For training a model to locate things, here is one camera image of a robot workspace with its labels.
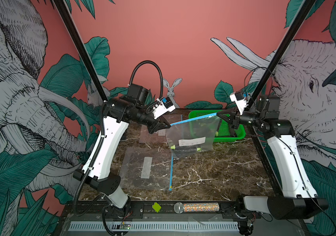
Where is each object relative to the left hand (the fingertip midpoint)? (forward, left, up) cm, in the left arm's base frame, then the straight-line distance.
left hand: (168, 123), depth 63 cm
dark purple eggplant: (-1, -9, -22) cm, 24 cm away
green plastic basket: (+19, -42, -38) cm, 60 cm away
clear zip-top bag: (+14, -16, -31) cm, 38 cm away
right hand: (+4, -23, +2) cm, 23 cm away
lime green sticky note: (-26, +7, -37) cm, 46 cm away
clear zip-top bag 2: (-5, +14, -38) cm, 40 cm away
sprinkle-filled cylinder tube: (-27, -5, -33) cm, 43 cm away
